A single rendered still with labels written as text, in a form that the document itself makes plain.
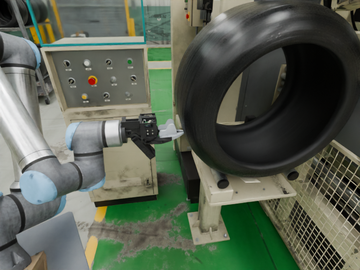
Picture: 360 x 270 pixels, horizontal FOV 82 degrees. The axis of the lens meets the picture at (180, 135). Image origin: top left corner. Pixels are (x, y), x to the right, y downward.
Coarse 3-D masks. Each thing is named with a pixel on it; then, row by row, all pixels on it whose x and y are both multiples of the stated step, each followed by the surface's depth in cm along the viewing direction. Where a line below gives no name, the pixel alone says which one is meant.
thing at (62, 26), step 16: (32, 0) 100; (48, 0) 101; (64, 0) 102; (80, 0) 102; (96, 0) 103; (112, 0) 104; (128, 0) 105; (32, 16) 102; (48, 16) 104; (64, 16) 105; (80, 16) 106; (96, 16) 107; (112, 16) 108; (128, 16) 109; (48, 32) 107; (64, 32) 109; (80, 32) 110; (96, 32) 111; (112, 32) 112; (128, 32) 113; (144, 32) 114
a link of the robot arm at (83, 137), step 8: (72, 128) 65; (80, 128) 65; (88, 128) 65; (96, 128) 65; (104, 128) 66; (72, 136) 64; (80, 136) 64; (88, 136) 65; (96, 136) 65; (104, 136) 65; (72, 144) 65; (80, 144) 64; (88, 144) 65; (96, 144) 66; (104, 144) 67; (80, 152) 65; (88, 152) 65
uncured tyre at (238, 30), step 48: (288, 0) 52; (192, 48) 64; (240, 48) 50; (288, 48) 80; (336, 48) 53; (192, 96) 58; (288, 96) 91; (336, 96) 74; (192, 144) 67; (240, 144) 96; (288, 144) 86
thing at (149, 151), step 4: (132, 140) 70; (136, 140) 71; (140, 140) 71; (136, 144) 71; (140, 144) 72; (144, 144) 72; (148, 144) 76; (140, 148) 72; (144, 148) 73; (148, 148) 73; (152, 148) 76; (144, 152) 73; (148, 152) 74; (152, 152) 75; (148, 156) 75; (152, 156) 75
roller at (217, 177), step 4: (212, 172) 82; (216, 172) 79; (220, 172) 79; (216, 176) 78; (220, 176) 77; (224, 176) 77; (216, 180) 77; (220, 180) 76; (224, 180) 75; (220, 184) 76; (224, 184) 76; (228, 184) 76; (220, 188) 77; (224, 188) 77
